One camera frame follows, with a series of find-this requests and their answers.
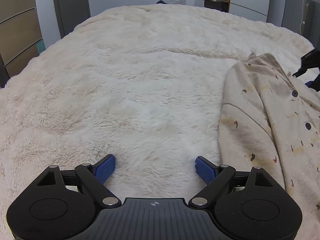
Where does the beige printed pajama top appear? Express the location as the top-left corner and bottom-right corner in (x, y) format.
(218, 51), (320, 230)

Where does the grey padded headboard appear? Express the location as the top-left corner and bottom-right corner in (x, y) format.
(298, 0), (320, 48)

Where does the white cable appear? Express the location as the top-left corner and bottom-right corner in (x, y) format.
(298, 0), (309, 34)

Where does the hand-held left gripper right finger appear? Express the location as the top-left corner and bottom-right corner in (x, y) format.
(188, 155), (274, 208)

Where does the grey door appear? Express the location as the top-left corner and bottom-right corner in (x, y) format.
(51, 0), (91, 39)

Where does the teal sticker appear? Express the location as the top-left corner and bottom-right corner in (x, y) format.
(36, 40), (47, 56)

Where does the cream fluffy blanket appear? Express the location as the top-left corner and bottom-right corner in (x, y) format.
(0, 3), (320, 230)

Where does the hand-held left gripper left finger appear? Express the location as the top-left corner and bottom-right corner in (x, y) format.
(37, 154), (121, 209)

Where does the tan drawer cabinet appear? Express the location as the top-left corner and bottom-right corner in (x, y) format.
(0, 0), (47, 81)

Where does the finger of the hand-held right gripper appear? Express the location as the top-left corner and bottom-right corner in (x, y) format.
(292, 48), (320, 78)
(305, 68), (320, 92)

